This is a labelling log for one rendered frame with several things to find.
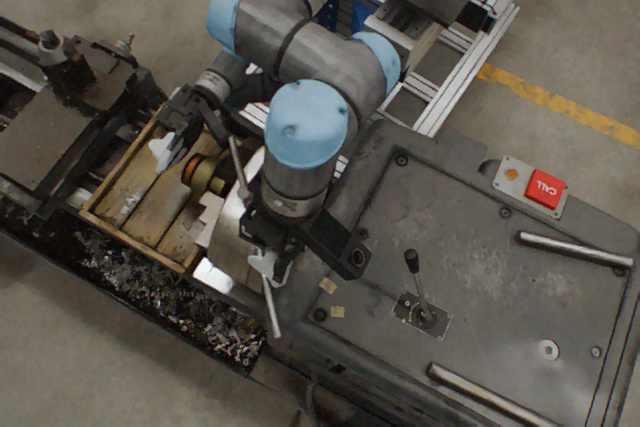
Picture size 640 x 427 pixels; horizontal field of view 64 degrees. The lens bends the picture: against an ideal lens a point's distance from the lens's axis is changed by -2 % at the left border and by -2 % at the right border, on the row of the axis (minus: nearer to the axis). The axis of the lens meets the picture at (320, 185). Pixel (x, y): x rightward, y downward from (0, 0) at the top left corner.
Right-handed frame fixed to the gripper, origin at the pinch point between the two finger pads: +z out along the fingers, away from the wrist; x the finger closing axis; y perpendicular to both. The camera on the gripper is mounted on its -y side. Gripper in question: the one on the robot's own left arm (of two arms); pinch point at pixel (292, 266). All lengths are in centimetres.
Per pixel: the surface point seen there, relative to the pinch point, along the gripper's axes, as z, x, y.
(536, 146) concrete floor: 109, -156, -58
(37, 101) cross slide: 34, -20, 79
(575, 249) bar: 1.8, -28.1, -40.2
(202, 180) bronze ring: 20.3, -15.3, 27.1
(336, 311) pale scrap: 8.5, -0.3, -8.9
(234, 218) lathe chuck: 11.8, -7.5, 14.6
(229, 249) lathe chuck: 16.7, -3.8, 13.4
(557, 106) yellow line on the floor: 105, -183, -60
